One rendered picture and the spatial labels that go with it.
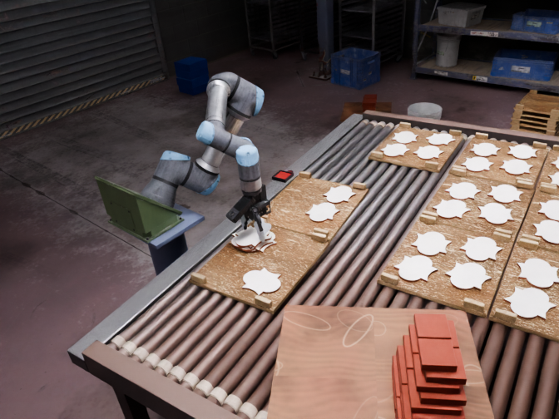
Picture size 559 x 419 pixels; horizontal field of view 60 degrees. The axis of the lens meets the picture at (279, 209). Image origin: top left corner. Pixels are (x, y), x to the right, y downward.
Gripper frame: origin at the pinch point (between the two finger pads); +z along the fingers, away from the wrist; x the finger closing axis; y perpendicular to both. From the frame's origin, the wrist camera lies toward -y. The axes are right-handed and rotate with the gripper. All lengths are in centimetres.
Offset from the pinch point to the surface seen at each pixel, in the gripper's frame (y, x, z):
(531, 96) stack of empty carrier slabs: 338, 47, 53
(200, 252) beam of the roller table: -15.9, 13.1, 5.7
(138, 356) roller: -58, -17, 6
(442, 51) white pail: 453, 211, 63
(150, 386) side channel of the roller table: -61, -32, 2
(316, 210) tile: 31.4, -2.2, 2.6
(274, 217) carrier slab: 17.2, 8.2, 3.6
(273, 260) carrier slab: -1.5, -13.3, 3.7
